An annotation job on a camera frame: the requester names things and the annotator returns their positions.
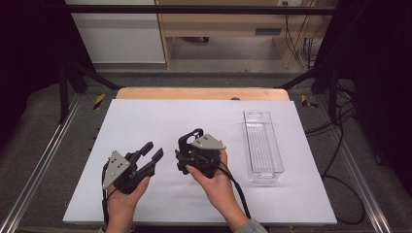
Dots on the white power strip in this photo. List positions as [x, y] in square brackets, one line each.
[291, 2]

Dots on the person's left hand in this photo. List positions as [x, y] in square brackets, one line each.
[124, 207]

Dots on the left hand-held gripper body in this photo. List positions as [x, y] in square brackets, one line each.
[118, 165]

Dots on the dark low object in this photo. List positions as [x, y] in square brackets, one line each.
[194, 39]

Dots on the yellow black floor tape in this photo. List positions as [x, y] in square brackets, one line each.
[306, 102]
[99, 101]

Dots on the person's right hand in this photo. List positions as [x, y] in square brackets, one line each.
[217, 191]

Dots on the black horizontal frame bar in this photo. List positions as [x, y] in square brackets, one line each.
[194, 9]

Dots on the clear plastic container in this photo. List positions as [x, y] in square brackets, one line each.
[263, 152]

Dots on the black curtain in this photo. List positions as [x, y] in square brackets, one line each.
[379, 64]
[29, 58]

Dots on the black frame leg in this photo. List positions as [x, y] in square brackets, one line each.
[64, 93]
[332, 93]

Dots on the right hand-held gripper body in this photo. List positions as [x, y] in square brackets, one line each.
[207, 155]

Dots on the aluminium floor rail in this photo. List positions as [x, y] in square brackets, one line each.
[35, 168]
[359, 174]

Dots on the light wooden desk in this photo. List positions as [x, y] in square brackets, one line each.
[220, 22]

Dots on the white cabinet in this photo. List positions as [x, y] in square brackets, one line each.
[120, 35]

